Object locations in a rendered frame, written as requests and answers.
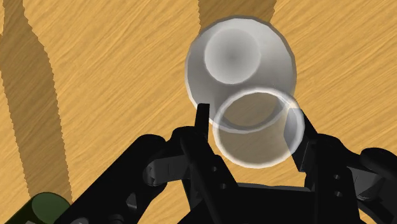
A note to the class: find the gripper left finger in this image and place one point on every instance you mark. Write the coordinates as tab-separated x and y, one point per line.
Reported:
198	164

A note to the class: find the white bowl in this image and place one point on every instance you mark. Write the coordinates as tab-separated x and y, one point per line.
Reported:
238	62

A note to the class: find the dark green cylinder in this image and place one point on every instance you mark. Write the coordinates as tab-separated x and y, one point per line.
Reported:
43	209

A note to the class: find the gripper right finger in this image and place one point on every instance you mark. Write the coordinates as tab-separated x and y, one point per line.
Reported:
328	167

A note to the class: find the clear glass cup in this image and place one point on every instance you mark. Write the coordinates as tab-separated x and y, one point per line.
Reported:
258	127

